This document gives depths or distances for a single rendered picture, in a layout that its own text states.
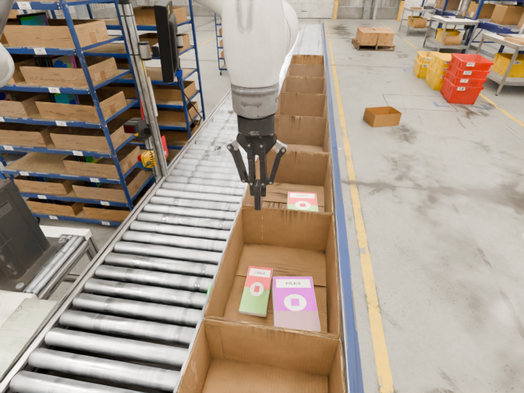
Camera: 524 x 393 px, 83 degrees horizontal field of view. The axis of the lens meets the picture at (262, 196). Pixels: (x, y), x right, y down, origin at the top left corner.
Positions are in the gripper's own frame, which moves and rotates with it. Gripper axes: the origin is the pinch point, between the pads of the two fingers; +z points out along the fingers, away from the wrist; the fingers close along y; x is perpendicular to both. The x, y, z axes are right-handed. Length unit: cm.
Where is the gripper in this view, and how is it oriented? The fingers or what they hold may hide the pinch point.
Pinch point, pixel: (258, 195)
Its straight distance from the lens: 70.0
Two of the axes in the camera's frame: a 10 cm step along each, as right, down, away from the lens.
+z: 0.2, 8.0, 6.0
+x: 1.6, -5.9, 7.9
